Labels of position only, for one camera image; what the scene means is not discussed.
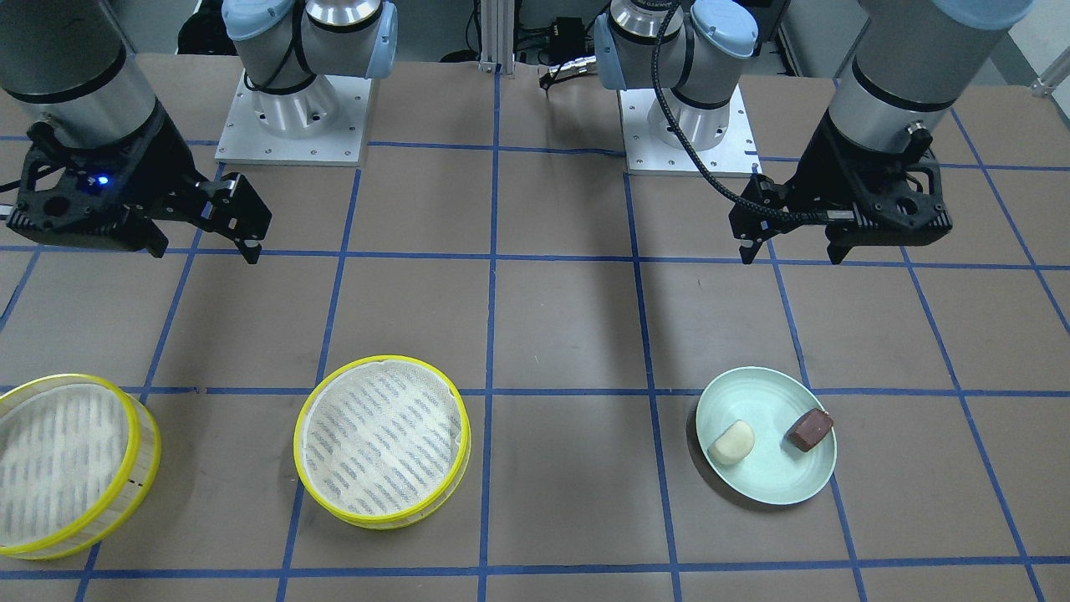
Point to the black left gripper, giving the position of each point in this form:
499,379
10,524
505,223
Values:
823,174

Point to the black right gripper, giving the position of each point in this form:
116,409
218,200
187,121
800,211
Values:
165,165

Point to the white bun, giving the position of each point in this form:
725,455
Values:
734,444

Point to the yellow bamboo steamer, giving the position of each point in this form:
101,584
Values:
382,442
78,457

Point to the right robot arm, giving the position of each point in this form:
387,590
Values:
66,60

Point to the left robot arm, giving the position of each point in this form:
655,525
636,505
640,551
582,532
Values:
912,63

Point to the brown bun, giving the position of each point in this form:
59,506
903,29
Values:
810,429

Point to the light green plate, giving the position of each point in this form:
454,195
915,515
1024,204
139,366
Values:
775,470

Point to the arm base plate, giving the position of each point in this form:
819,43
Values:
324,124
722,137

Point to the aluminium frame post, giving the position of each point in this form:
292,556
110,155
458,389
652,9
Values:
497,37

